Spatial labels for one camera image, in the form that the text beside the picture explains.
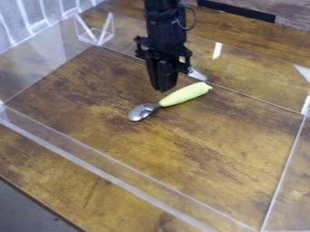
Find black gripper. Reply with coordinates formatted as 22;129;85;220
135;5;192;92

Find black bar on back table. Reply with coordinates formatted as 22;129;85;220
196;0;276;24

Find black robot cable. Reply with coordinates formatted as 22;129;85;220
173;1;199;32

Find green handled metal spoon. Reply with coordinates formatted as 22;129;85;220
128;82;213;121

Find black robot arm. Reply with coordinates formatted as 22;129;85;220
135;0;193;92

